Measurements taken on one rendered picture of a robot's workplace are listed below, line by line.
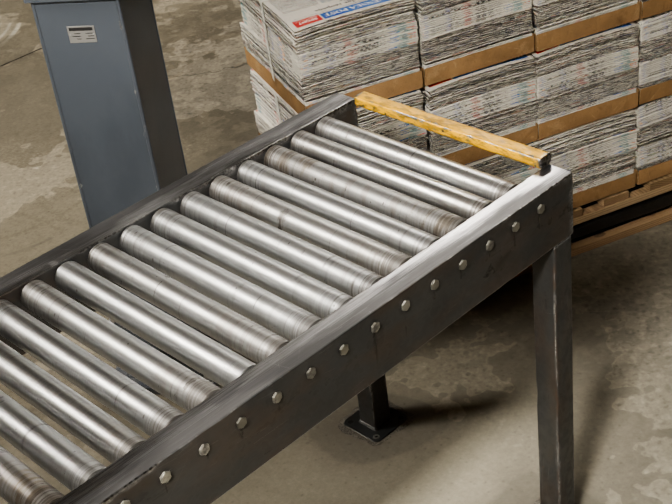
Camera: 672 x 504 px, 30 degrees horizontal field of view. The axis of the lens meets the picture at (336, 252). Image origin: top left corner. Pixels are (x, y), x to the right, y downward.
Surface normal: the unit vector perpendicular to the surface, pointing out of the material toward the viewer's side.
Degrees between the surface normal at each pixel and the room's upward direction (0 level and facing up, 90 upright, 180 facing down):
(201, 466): 90
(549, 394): 90
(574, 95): 90
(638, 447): 0
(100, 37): 90
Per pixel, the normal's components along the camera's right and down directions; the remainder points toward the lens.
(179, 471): 0.70, 0.32
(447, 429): -0.11, -0.83
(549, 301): -0.70, 0.46
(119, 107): -0.16, 0.56
